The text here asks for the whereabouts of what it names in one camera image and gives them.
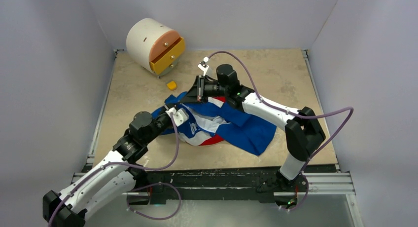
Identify blue white red jacket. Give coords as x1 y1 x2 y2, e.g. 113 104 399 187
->
150 91 278 156

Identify small yellow grey block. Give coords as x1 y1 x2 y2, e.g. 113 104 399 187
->
166 80 177 91

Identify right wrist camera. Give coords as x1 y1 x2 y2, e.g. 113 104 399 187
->
198 57 211 76

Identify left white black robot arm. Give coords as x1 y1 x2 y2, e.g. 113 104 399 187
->
42 108 188 227

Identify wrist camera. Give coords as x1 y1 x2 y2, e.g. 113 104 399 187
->
198 57 211 76
165 108 189 127

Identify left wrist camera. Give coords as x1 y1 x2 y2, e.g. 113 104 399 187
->
165 108 189 127

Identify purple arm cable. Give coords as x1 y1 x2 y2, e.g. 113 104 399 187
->
207 51 354 213
47 112 182 227

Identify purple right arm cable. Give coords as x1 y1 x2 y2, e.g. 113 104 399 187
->
207 51 354 213

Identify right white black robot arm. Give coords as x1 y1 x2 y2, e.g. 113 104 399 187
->
180 64 326 191

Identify round white drawer cabinet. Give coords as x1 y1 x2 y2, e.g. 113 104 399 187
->
126 18 186 77

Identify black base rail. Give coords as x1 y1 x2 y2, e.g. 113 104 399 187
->
116 166 311 205

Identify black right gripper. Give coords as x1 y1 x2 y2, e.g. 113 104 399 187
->
180 76 229 105

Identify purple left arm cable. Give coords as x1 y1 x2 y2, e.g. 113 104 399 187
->
47 112 182 227

